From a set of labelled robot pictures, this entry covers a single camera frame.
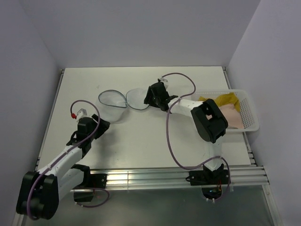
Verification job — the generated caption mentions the white mesh laundry bag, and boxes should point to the white mesh laundry bag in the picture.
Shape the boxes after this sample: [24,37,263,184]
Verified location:
[96,89,149,123]

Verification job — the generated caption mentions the pink bra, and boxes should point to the pink bra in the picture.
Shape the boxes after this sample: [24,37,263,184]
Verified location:
[219,104,244,129]

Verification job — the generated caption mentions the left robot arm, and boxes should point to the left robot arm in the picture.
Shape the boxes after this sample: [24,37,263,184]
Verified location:
[16,114,110,220]

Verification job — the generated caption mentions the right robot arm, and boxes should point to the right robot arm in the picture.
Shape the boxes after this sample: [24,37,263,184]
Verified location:
[144,81,228,184]

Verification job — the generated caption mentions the yellow cloth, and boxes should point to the yellow cloth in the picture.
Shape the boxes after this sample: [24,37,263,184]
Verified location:
[198,92,240,113]

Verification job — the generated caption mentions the white plastic basket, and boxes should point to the white plastic basket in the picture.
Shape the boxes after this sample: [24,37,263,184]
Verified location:
[191,89,259,133]

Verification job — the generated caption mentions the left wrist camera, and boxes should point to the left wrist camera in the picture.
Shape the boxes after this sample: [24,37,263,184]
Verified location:
[71,108,88,122]

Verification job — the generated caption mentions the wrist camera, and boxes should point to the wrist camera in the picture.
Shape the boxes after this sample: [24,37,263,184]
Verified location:
[158,76,169,89]
[71,108,88,122]

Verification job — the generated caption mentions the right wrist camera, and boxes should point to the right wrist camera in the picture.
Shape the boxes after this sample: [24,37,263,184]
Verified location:
[158,76,169,89]

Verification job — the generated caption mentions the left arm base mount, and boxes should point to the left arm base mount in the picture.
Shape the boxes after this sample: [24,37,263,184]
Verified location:
[71,173,110,208]

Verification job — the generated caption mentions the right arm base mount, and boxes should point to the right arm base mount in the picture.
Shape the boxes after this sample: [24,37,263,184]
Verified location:
[185,169,230,199]

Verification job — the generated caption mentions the aluminium rail frame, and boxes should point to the aluminium rail frame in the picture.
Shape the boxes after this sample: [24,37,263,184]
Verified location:
[14,67,283,226]

